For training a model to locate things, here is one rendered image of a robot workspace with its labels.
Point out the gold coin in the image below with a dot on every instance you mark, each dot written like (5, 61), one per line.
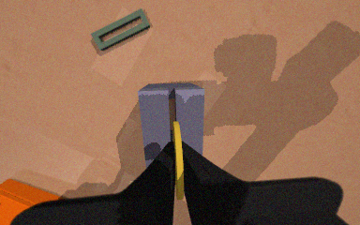
(179, 168)

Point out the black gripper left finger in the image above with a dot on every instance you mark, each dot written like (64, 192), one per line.
(148, 200)

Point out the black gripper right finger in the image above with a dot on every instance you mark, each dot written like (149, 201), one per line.
(216, 197)

